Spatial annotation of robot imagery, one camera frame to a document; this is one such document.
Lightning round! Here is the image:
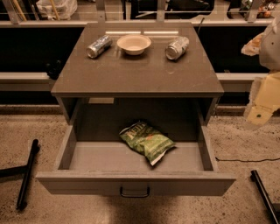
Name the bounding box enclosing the grey cabinet with counter top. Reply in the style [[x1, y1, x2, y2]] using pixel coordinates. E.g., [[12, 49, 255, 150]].
[[52, 21, 223, 119]]

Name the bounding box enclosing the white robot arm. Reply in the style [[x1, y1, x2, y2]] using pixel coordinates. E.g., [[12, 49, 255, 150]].
[[241, 17, 280, 129]]

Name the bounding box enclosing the black drawer handle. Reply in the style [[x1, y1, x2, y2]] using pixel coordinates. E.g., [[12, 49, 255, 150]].
[[119, 186, 151, 199]]

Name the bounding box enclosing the open grey top drawer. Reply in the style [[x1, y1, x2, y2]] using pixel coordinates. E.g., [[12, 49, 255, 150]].
[[35, 100, 236, 197]]

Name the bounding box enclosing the black stand leg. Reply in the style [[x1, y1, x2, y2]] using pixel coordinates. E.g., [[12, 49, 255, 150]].
[[0, 139, 40, 211], [250, 170, 280, 224]]

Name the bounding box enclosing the black object by cabinet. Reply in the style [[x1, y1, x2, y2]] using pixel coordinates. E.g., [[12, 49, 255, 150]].
[[46, 60, 62, 80]]

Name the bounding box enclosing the metal railing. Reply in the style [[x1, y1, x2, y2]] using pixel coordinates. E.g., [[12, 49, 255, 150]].
[[0, 0, 280, 26]]

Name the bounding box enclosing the black stand leg right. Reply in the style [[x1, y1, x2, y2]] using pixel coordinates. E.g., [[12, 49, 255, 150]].
[[250, 170, 280, 224]]

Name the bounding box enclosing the silver green soda can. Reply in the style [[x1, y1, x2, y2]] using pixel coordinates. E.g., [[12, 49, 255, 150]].
[[165, 36, 190, 60]]

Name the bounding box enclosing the silver blue soda can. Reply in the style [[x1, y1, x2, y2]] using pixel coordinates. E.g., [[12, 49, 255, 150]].
[[87, 35, 112, 59]]

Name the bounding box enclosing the black floor cable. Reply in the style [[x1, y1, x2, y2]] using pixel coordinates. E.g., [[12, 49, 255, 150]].
[[214, 156, 280, 164]]

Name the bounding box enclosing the black stand leg left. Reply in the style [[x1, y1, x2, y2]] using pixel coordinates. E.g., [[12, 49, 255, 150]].
[[0, 139, 40, 211]]

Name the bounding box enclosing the white plastic bag background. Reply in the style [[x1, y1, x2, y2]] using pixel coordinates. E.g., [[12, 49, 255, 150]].
[[37, 0, 78, 20]]

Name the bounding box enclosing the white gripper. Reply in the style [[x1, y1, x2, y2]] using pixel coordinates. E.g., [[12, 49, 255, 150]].
[[241, 32, 280, 129]]

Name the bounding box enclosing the green jalapeno chip bag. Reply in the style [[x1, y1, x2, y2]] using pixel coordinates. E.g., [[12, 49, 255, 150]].
[[119, 121, 175, 165]]

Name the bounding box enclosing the white paper bowl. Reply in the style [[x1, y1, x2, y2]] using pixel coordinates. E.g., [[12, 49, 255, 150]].
[[116, 34, 151, 55]]

